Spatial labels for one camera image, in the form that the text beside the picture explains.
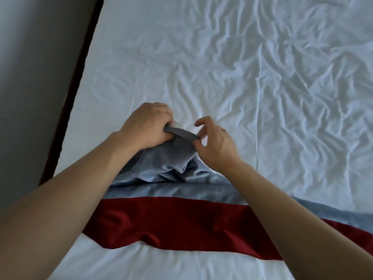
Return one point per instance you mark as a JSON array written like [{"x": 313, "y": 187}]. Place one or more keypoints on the person's left forearm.
[{"x": 61, "y": 207}]

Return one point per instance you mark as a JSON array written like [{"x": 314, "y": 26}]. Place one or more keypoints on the person's right hand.
[{"x": 220, "y": 148}]

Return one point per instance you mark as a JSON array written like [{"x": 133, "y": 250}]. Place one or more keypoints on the person's left fingers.
[{"x": 166, "y": 116}]

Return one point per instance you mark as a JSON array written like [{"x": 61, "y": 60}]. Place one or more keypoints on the white bed sheet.
[{"x": 233, "y": 69}]

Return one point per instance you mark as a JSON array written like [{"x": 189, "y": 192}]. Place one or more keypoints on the person's right thumb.
[{"x": 198, "y": 147}]

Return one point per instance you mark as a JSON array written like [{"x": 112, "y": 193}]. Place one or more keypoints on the grey shirt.
[{"x": 174, "y": 160}]

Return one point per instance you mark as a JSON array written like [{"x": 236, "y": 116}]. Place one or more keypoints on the person's left hand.
[{"x": 142, "y": 125}]

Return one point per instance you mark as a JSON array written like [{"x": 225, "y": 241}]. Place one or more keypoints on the person's right forearm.
[{"x": 291, "y": 224}]

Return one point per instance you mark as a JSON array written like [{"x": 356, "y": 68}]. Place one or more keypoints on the person's right middle finger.
[{"x": 204, "y": 133}]

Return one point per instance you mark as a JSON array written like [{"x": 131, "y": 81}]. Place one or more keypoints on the red bed runner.
[{"x": 174, "y": 224}]

